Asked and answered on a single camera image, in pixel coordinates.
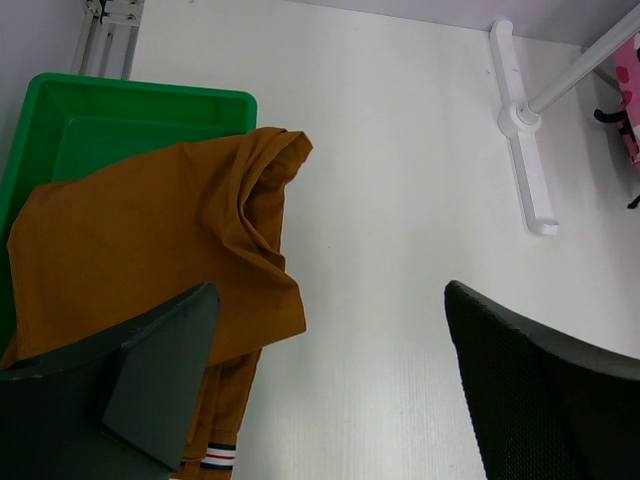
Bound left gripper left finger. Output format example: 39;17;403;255
1;283;219;479

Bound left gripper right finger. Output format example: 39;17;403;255
444;281;639;479

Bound pink camouflage trousers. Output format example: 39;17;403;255
594;33;639;174

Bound brown trousers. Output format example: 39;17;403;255
1;127;312;479

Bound green plastic bin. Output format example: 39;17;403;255
1;74;257;359

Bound white clothes rack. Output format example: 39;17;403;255
490;7;639;236

